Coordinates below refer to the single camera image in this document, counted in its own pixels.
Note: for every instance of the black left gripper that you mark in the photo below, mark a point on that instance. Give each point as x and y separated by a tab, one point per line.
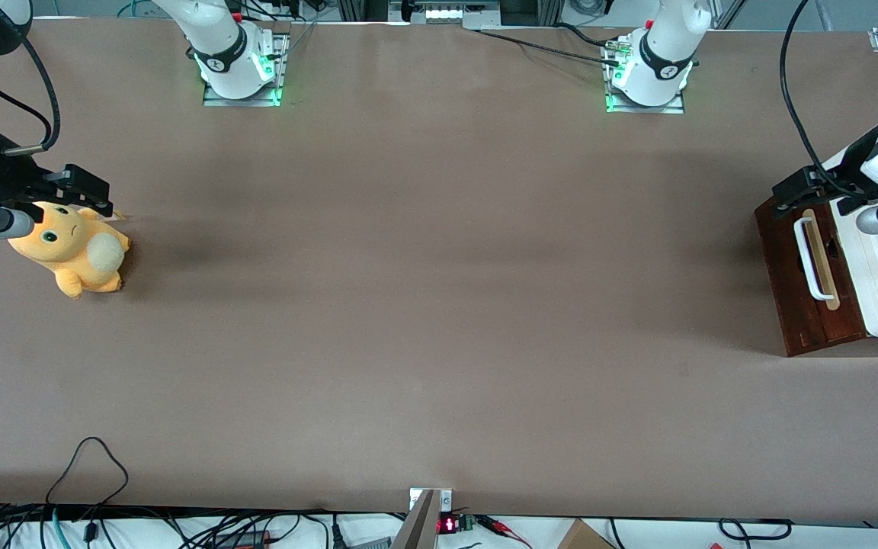
853	163

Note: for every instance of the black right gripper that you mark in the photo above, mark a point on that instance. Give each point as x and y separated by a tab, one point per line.
6	180

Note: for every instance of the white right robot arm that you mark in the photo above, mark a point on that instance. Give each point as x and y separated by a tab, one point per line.
225	46

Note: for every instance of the orange plush toy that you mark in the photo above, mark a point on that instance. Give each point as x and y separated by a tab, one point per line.
73	255

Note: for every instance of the white power strip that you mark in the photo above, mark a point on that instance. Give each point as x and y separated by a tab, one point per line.
458	13

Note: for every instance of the brown cardboard piece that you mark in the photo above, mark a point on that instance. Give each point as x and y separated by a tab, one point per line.
584	537

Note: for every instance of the red clip leads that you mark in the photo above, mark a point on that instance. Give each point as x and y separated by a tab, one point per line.
504	530

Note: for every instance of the red display module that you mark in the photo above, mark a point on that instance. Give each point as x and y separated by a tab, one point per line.
450	524

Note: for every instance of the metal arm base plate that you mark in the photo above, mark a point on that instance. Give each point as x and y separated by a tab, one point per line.
675	109
214	99

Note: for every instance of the grey metal camera post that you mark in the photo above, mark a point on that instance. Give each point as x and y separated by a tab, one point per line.
420	522

